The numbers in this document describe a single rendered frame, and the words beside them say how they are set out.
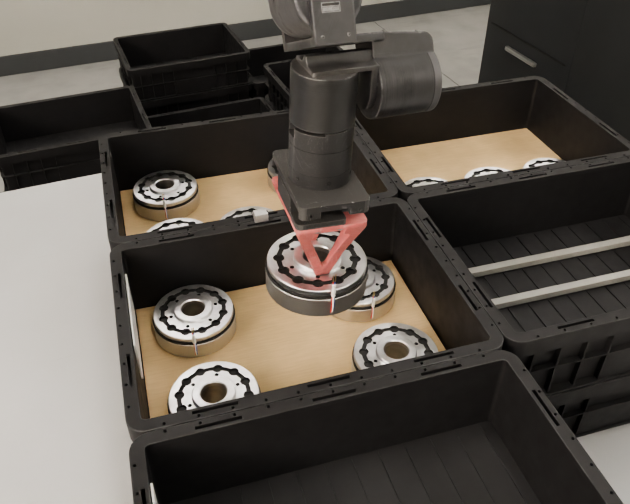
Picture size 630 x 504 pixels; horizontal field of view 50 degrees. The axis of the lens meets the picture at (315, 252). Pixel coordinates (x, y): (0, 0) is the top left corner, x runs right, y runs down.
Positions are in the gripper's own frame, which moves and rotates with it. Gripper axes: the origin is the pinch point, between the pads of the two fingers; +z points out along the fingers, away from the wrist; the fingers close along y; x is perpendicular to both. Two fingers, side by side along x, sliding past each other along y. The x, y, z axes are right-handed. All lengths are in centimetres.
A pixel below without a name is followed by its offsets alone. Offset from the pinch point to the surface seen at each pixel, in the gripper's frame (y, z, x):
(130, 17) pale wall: 316, 85, 2
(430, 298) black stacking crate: 6.6, 16.2, -18.3
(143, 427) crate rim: -8.3, 11.1, 18.9
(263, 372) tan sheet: 3.7, 20.6, 4.5
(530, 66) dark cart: 132, 45, -116
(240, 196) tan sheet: 42.0, 20.7, -0.7
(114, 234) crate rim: 23.3, 11.3, 19.5
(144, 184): 45, 18, 14
